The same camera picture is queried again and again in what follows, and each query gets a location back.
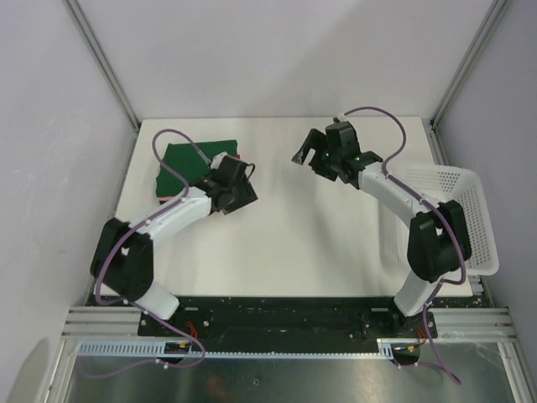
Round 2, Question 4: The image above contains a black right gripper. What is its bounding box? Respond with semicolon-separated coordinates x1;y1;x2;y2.
292;128;341;181

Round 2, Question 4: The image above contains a green t shirt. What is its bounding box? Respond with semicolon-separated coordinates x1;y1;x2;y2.
157;139;238;202

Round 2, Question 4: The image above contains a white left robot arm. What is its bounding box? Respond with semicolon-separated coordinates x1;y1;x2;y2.
90;153;258;336

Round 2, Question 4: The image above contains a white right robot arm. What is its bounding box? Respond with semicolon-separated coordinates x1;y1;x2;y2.
292;121;472;337

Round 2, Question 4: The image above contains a white perforated plastic basket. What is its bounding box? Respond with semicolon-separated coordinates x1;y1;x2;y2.
394;163;499;275

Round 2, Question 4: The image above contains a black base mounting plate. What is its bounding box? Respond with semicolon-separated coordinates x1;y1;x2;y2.
137;296;439;342

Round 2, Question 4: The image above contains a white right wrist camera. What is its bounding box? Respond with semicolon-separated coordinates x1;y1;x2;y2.
332;113;350;123

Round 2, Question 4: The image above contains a grey slotted cable duct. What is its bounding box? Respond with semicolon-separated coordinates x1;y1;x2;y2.
75;338;398;360

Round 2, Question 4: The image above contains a left aluminium frame post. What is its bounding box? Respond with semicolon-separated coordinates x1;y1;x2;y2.
61;0;139;127

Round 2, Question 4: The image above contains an aluminium frame post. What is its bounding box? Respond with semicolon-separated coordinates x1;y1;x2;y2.
430;0;511;127
61;0;139;127

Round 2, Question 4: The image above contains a right aluminium frame post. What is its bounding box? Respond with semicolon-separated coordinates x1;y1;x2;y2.
430;0;511;127

